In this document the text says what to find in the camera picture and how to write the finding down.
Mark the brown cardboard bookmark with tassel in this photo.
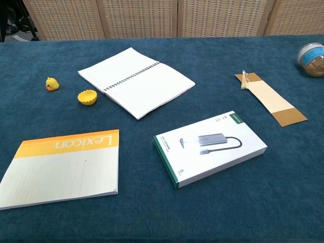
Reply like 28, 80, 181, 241
234, 70, 308, 127

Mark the black tripod stand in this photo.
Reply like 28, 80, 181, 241
0, 0, 40, 43

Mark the glass jar with blue label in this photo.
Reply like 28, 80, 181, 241
296, 42, 324, 77

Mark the dark blue tablecloth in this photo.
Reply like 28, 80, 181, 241
0, 34, 324, 243

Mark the Lexicon yellow white notepad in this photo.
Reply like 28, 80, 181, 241
0, 129, 120, 211

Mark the yellow round cap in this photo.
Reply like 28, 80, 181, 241
77, 89, 98, 105

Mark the white USB hub box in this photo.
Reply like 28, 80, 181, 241
152, 110, 268, 189

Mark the woven wicker folding screen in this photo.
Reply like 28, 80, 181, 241
22, 0, 324, 40

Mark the open white spiral notebook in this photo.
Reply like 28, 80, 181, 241
77, 47, 196, 120

